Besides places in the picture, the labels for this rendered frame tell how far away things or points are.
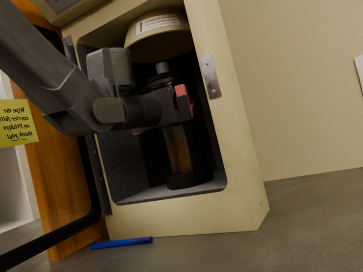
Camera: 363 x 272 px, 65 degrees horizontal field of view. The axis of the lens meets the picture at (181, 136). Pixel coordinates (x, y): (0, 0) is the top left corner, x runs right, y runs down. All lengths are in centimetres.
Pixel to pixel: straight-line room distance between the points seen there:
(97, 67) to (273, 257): 36
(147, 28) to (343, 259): 48
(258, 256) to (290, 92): 57
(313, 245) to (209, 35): 34
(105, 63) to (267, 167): 61
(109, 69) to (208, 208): 28
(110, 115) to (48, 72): 9
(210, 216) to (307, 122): 47
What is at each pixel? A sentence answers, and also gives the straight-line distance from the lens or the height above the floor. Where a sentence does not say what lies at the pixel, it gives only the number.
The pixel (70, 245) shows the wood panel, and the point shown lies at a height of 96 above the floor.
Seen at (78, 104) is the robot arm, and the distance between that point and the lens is 39.
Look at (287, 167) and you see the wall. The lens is 90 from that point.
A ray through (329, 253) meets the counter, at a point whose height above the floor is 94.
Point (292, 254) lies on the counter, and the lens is 41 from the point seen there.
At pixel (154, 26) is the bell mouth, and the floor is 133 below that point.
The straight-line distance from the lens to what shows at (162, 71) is 63.
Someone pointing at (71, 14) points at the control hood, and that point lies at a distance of 67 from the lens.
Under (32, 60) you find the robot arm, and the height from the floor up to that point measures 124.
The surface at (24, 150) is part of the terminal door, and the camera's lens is 53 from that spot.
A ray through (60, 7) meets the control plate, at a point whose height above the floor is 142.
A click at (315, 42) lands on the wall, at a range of 90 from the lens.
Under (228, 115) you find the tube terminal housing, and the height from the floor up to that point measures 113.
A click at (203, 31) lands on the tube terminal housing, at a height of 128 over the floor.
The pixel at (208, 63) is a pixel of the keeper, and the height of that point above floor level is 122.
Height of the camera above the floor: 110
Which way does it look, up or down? 2 degrees up
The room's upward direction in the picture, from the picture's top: 14 degrees counter-clockwise
